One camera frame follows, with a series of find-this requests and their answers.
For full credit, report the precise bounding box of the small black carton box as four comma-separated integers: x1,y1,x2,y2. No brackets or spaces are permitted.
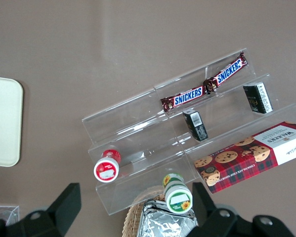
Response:
243,81,274,114
182,110,209,142

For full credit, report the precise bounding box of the clear acrylic stepped stand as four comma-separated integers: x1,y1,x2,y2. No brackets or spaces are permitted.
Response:
154,47,296,195
81,87,200,217

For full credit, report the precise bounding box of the light wicker oval basket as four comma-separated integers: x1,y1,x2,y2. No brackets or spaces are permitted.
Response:
122,186,168,237

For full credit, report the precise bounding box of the Walkers shortbread cookie box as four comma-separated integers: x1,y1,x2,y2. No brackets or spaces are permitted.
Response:
194,120,296,195

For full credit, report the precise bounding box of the red lid yogurt cup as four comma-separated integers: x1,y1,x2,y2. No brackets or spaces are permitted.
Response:
93,149,122,183

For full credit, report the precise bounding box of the cream plastic serving tray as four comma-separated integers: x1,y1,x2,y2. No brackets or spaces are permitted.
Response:
0,76,24,168

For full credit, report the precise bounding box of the aluminium foil container stack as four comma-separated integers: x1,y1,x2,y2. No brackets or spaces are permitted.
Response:
137,199,199,237

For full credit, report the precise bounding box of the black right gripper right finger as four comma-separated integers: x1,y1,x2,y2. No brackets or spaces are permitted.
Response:
187,182,254,237

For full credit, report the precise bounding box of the green lid yogurt cup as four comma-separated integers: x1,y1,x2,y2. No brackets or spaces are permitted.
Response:
162,173,193,214

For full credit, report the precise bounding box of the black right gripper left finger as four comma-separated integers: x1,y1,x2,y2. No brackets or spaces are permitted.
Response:
19,182,83,237

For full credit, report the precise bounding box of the clear acrylic bottle rack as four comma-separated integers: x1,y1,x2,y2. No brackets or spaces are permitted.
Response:
0,204,20,227

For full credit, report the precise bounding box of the Snickers chocolate bar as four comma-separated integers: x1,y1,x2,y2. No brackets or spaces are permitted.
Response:
202,50,249,93
160,85,208,111

